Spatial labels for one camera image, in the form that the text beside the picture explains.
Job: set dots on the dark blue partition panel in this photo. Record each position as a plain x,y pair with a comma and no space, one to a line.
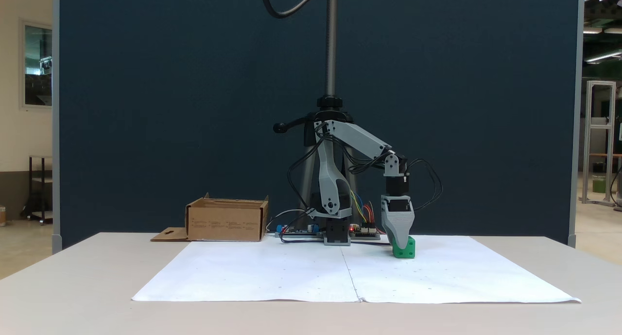
146,106

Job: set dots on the white paper sheet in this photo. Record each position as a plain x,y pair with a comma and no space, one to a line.
452,276
252,272

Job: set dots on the wall window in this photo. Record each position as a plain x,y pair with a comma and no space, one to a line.
38,65

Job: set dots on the green dice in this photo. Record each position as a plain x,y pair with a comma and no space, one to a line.
409,250

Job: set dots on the aluminium profile frame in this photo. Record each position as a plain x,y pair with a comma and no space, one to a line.
600,126

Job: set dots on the green bucket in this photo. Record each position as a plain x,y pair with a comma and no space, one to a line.
598,185

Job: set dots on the circuit board with white connectors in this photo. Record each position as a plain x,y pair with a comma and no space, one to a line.
365,233

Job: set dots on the brown cardboard box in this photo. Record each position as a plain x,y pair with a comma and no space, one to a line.
226,223

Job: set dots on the grey wedge gripper finger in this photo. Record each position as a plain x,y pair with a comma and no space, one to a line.
398,228

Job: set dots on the circuit board with blue parts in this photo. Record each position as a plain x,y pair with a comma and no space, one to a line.
296,232

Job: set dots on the black shelf cart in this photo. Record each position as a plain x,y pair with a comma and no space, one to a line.
30,189

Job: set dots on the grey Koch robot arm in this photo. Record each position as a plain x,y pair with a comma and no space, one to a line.
357,136

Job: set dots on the black tripod with metal pole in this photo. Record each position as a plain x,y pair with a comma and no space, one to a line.
331,43

